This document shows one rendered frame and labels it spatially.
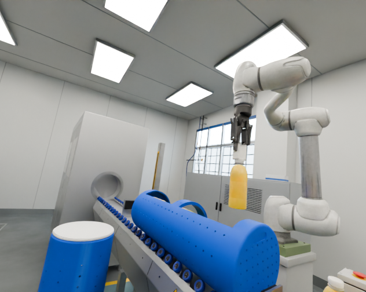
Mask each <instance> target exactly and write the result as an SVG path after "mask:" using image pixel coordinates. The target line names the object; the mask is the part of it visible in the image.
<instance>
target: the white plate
mask: <svg viewBox="0 0 366 292"><path fill-rule="evenodd" d="M113 232H114V228H113V227H112V226H111V225H109V224H106V223H103V222H95V221H77V222H69V223H66V224H62V225H59V226H57V227H55V229H54V230H53V235H54V236H55V237H57V238H59V239H62V240H67V241H73V242H88V241H94V240H100V239H104V238H107V237H109V236H110V235H112V234H113Z"/></svg>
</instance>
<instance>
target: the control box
mask: <svg viewBox="0 0 366 292"><path fill-rule="evenodd" d="M338 279H340V280H342V281H343V282H344V289H345V290H344V292H366V278H364V279H362V278H358V277H357V276H356V275H355V274H354V273H353V271H352V270H351V269H348V268H344V269H343V270H341V271H340V272H338Z"/></svg>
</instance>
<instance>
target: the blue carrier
mask: <svg viewBox="0 0 366 292"><path fill-rule="evenodd" d="M154 197H157V198H159V199H157V198H154ZM160 199H162V200H164V201H162V200H160ZM187 205H192V206H193V207H194V208H195V209H196V211H197V214H196V213H193V212H191V211H188V210H185V209H183V208H182V207H184V206H187ZM131 217H132V220H133V223H134V224H135V225H136V226H137V227H138V228H139V229H140V230H142V231H143V232H144V233H146V234H147V235H148V236H149V237H150V238H152V239H153V240H154V241H155V242H156V243H158V244H159V245H160V246H162V247H163V248H164V249H165V250H166V251H168V252H169V253H170V254H171V255H172V256H173V257H175V258H176V259H177V260H178V261H180V262H181V263H182V264H183V265H185V266H186V267H187V268H188V269H190V270H191V271H192V272H193V273H194V274H195V275H197V276H198V277H199V278H201V279H202V280H203V281H204V282H205V283H207V284H208V285H209V286H210V287H211V288H213V289H214V290H215V291H216V292H261V291H262V290H264V289H267V288H268V287H270V286H272V285H274V284H276V282H277V277H278V274H279V265H280V250H279V243H278V240H277V237H276V235H275V233H274V231H273V229H272V228H271V227H270V226H268V225H266V224H264V223H261V222H258V221H254V220H251V219H245V220H241V221H239V222H238V223H237V224H236V225H235V226H234V227H233V228H232V227H229V226H227V225H224V224H221V223H219V222H216V221H214V220H211V219H209V218H207V214H206V211H205V210H204V208H203V207H202V206H201V205H200V204H198V203H196V202H193V201H190V200H186V199H183V200H178V201H176V202H174V203H173V204H170V201H169V198H168V197H167V195H166V194H164V193H163V192H160V191H157V190H154V189H150V190H147V191H144V192H143V193H141V194H140V195H139V196H138V197H137V198H136V200H135V201H134V203H133V206H132V209H131Z"/></svg>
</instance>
